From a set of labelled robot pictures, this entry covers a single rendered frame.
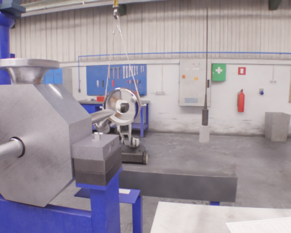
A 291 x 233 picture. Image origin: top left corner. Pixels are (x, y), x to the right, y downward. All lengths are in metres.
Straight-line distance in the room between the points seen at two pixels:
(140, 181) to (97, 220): 0.38
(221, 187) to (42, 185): 0.83
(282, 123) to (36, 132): 5.46
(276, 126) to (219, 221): 5.05
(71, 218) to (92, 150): 0.32
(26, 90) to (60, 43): 6.40
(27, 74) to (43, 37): 6.76
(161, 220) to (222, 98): 5.33
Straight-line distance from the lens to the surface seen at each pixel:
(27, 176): 0.96
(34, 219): 1.08
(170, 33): 6.11
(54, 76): 6.62
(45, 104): 0.82
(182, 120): 5.99
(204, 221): 0.81
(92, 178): 0.81
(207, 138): 1.63
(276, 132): 5.82
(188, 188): 1.17
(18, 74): 0.93
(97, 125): 2.22
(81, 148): 0.79
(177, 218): 0.81
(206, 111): 1.58
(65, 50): 7.15
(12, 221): 1.18
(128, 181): 1.20
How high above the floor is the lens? 1.32
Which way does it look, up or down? 9 degrees down
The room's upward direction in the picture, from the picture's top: straight up
